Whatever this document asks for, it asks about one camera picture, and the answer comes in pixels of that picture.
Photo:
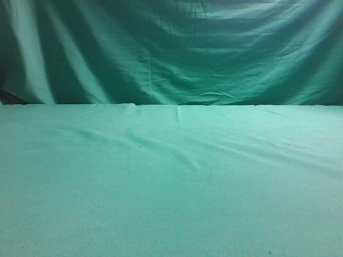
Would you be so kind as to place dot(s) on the green backdrop cloth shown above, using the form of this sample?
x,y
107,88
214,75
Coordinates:
x,y
172,52

